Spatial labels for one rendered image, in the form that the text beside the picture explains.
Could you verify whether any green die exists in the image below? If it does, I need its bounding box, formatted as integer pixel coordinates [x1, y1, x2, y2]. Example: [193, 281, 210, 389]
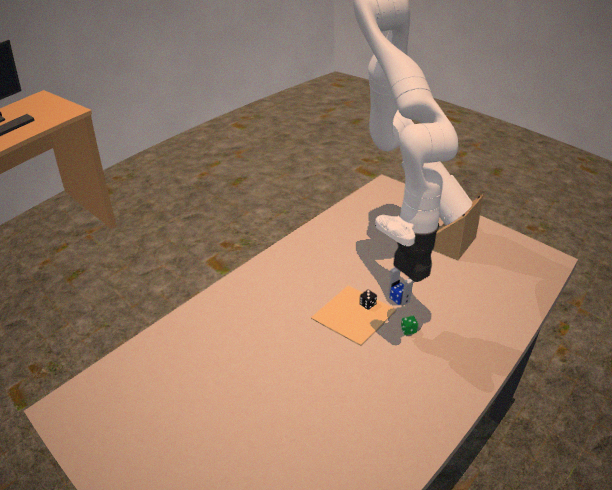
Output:
[401, 316, 418, 335]

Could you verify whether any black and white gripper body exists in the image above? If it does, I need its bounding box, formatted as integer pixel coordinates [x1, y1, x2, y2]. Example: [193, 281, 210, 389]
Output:
[375, 198, 440, 282]

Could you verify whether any black die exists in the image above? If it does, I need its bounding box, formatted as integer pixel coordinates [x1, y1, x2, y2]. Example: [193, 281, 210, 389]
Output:
[359, 289, 377, 309]

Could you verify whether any blue die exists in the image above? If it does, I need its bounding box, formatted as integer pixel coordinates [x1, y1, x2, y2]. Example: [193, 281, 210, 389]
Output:
[390, 283, 404, 305]

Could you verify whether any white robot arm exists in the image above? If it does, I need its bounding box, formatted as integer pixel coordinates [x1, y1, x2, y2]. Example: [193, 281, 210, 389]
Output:
[353, 0, 472, 225]

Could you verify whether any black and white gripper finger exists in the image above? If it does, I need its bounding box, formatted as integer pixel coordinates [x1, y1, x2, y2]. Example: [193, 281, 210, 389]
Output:
[388, 267, 401, 296]
[400, 278, 414, 306]

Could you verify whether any orange flat square mat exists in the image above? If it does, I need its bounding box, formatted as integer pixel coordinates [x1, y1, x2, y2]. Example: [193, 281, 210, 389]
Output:
[311, 286, 396, 346]

